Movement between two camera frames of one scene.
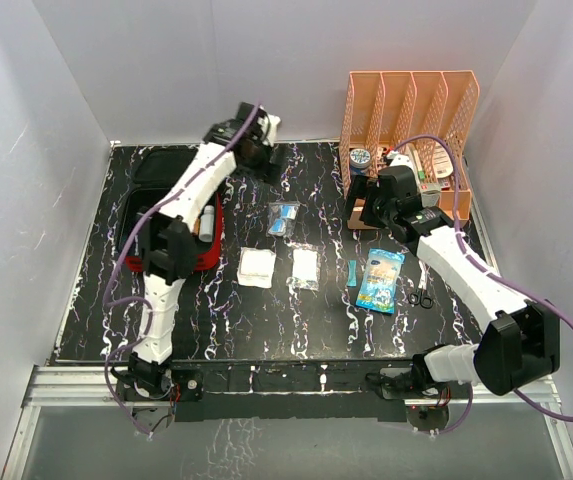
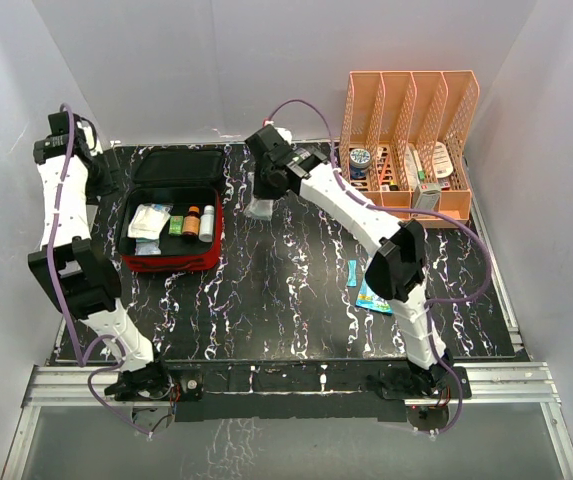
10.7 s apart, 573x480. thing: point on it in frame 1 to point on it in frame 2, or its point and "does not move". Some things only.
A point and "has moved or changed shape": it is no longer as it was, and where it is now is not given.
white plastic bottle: x=207 y=224 does not move
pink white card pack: x=442 y=161 does not move
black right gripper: x=357 y=190 to x=260 y=192
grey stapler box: x=430 y=194 does not move
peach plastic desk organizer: x=422 y=120 does not move
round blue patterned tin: x=360 y=158 does not move
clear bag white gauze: x=305 y=262 to x=259 y=208
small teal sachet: x=351 y=276 does not move
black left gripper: x=266 y=168 to x=112 y=178
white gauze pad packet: x=256 y=267 has moved or changed shape
